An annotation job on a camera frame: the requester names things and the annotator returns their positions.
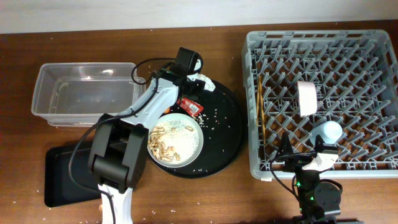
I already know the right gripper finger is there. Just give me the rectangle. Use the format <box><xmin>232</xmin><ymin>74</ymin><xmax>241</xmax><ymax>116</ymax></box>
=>
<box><xmin>314</xmin><ymin>135</ymin><xmax>326</xmax><ymax>146</ymax></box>
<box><xmin>276</xmin><ymin>132</ymin><xmax>293</xmax><ymax>161</ymax></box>

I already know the light blue cup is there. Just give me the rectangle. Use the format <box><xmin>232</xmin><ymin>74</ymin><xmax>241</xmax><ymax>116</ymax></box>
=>
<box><xmin>310</xmin><ymin>121</ymin><xmax>343</xmax><ymax>145</ymax></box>

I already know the white tissue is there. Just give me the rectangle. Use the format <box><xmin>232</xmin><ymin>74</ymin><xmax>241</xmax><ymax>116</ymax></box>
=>
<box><xmin>196</xmin><ymin>74</ymin><xmax>215</xmax><ymax>92</ymax></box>

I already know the white pink bowl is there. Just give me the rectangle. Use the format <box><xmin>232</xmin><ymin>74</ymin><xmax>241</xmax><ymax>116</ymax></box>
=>
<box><xmin>297</xmin><ymin>81</ymin><xmax>317</xmax><ymax>117</ymax></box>

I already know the grey plate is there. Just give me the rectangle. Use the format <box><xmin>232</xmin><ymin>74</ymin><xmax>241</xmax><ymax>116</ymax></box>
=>
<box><xmin>148</xmin><ymin>113</ymin><xmax>204</xmax><ymax>168</ymax></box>

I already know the wooden chopstick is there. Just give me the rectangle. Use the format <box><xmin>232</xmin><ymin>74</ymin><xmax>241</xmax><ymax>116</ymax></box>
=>
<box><xmin>258</xmin><ymin>75</ymin><xmax>266</xmax><ymax>147</ymax></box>
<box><xmin>256</xmin><ymin>75</ymin><xmax>262</xmax><ymax>127</ymax></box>

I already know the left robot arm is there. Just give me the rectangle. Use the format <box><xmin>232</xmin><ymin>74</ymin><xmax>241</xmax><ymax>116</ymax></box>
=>
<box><xmin>88</xmin><ymin>47</ymin><xmax>205</xmax><ymax>223</ymax></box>

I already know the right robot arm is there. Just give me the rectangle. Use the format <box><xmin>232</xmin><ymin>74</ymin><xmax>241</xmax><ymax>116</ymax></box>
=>
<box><xmin>273</xmin><ymin>133</ymin><xmax>343</xmax><ymax>223</ymax></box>

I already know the grey dishwasher rack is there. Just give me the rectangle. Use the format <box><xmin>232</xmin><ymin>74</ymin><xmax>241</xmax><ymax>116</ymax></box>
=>
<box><xmin>241</xmin><ymin>30</ymin><xmax>397</xmax><ymax>181</ymax></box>

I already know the red snack wrapper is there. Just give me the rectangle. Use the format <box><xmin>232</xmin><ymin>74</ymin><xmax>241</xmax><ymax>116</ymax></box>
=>
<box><xmin>177</xmin><ymin>98</ymin><xmax>204</xmax><ymax>117</ymax></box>

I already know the round black tray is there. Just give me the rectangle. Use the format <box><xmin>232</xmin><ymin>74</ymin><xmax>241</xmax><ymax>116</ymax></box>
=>
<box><xmin>152</xmin><ymin>81</ymin><xmax>248</xmax><ymax>179</ymax></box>

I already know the pile of white rice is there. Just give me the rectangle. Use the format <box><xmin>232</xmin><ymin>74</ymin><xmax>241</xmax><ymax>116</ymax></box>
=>
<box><xmin>155</xmin><ymin>119</ymin><xmax>200</xmax><ymax>161</ymax></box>

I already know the pile of peanut shells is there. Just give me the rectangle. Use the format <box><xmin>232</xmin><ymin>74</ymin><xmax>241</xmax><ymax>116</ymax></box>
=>
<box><xmin>148</xmin><ymin>125</ymin><xmax>194</xmax><ymax>162</ymax></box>

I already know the clear plastic bin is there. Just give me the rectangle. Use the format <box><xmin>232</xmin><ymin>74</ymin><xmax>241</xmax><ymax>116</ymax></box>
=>
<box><xmin>31</xmin><ymin>62</ymin><xmax>146</xmax><ymax>126</ymax></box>

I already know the black rectangular tray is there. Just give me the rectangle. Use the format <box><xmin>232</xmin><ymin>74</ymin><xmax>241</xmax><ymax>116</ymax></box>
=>
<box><xmin>44</xmin><ymin>142</ymin><xmax>101</xmax><ymax>207</ymax></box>

